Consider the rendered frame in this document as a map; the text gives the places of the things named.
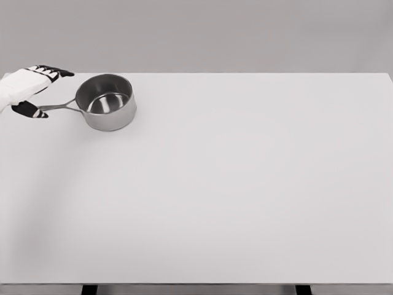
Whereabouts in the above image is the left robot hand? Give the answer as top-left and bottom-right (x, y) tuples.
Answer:
(0, 64), (76, 119)

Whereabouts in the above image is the steel saucepan with long handle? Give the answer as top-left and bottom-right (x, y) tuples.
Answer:
(36, 73), (138, 132)

